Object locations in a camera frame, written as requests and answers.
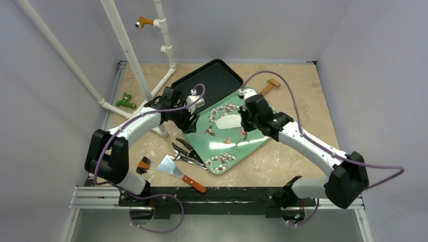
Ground green plastic faucet tap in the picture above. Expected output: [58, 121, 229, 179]
[115, 92, 136, 109]

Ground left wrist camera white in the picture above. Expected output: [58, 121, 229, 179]
[186, 89, 205, 113]

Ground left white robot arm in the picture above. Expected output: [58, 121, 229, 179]
[84, 84, 206, 206]

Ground green floral tray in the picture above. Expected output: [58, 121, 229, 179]
[185, 91, 270, 174]

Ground wooden dough roller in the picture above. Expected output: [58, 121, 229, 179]
[260, 78, 281, 96]

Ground black plastic tray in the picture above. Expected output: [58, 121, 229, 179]
[171, 58, 243, 112]

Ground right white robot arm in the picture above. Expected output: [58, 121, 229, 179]
[238, 89, 369, 209]

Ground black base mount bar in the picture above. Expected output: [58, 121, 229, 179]
[118, 186, 316, 221]

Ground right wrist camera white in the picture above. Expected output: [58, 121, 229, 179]
[238, 88, 258, 100]

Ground orange black small tool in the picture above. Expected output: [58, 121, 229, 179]
[136, 156, 151, 174]

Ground white dough ball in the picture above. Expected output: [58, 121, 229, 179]
[216, 114, 241, 130]

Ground aluminium rail frame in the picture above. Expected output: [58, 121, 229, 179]
[62, 60, 374, 242]

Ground white PVC pipe frame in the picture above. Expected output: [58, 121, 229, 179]
[12, 1, 177, 119]

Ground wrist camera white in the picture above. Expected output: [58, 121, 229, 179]
[186, 89, 205, 113]
[238, 88, 258, 100]

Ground silver open-end wrench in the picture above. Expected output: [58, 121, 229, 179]
[170, 150, 212, 174]

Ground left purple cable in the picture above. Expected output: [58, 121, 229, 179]
[92, 83, 206, 234]

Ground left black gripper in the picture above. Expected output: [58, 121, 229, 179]
[170, 101, 198, 134]

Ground orange faucet tap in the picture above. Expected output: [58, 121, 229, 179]
[134, 16, 154, 29]

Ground metal scraper wooden handle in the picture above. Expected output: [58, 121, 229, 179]
[156, 155, 207, 194]

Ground black handled pliers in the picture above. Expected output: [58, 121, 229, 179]
[172, 138, 203, 163]

